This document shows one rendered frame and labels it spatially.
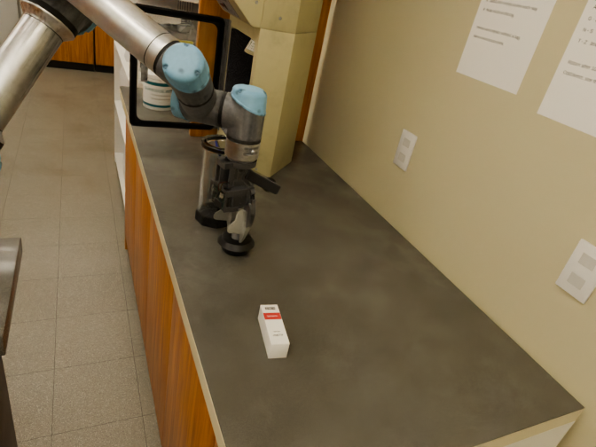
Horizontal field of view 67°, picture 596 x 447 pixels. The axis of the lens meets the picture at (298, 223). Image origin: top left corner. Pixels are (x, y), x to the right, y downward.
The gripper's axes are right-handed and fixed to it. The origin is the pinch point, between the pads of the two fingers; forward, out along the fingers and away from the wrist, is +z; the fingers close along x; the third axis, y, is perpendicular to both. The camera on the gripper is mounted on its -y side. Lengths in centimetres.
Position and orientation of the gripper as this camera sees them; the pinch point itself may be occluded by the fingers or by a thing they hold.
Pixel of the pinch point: (238, 231)
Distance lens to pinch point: 111.3
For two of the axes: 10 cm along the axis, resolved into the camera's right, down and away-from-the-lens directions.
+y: -7.7, 1.7, -6.1
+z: -1.9, 8.6, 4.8
